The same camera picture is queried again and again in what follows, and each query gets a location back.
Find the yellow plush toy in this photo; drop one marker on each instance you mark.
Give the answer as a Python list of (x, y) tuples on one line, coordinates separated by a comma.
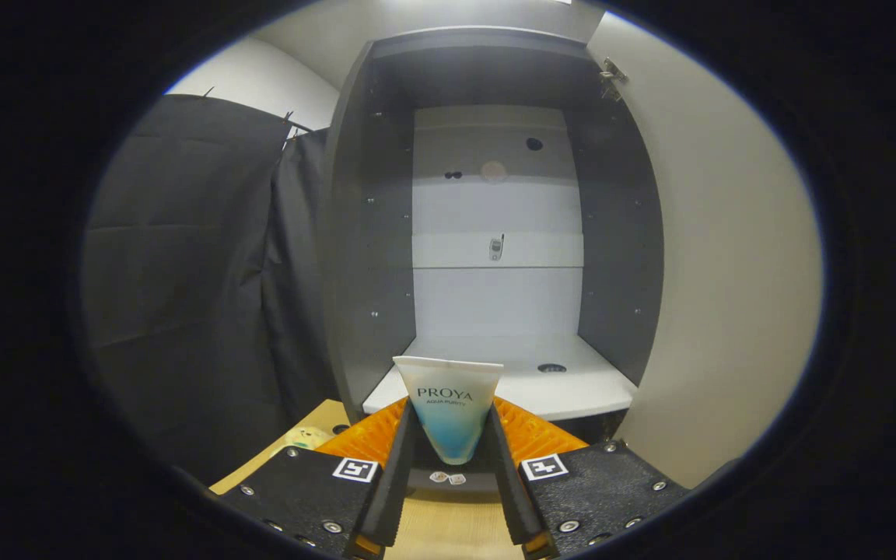
[(309, 437)]

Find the metal door hinge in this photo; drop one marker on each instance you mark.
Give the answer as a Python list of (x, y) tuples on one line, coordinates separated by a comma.
[(612, 76)]

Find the white and blue tube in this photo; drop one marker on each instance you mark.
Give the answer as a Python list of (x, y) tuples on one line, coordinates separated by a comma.
[(452, 424)]

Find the black backdrop cloth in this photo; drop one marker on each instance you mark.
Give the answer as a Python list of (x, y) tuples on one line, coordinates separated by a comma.
[(199, 272)]

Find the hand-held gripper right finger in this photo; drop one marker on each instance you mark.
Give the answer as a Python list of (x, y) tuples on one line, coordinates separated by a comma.
[(510, 498)]

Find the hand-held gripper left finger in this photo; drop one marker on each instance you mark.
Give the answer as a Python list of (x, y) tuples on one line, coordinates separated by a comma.
[(393, 498)]

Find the dark grey cabinet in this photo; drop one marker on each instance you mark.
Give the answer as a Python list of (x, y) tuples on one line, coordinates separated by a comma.
[(362, 233)]

